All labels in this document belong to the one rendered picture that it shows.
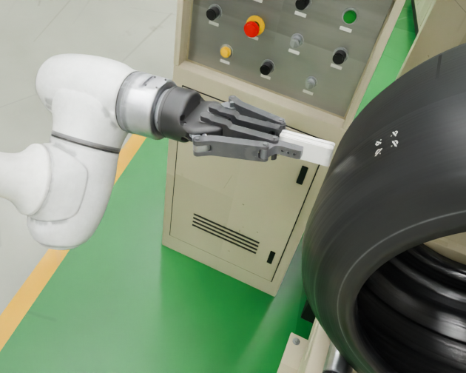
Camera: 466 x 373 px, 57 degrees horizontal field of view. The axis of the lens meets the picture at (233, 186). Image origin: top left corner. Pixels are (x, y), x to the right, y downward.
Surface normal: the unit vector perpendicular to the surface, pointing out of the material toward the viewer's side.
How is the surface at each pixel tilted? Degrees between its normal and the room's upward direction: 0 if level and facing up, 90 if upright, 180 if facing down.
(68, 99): 55
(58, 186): 60
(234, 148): 88
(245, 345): 0
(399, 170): 66
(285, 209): 90
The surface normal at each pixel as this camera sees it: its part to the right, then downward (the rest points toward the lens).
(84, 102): -0.19, 0.16
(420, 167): -0.72, -0.13
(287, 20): -0.40, 0.61
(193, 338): 0.15, -0.69
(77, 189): 0.63, 0.20
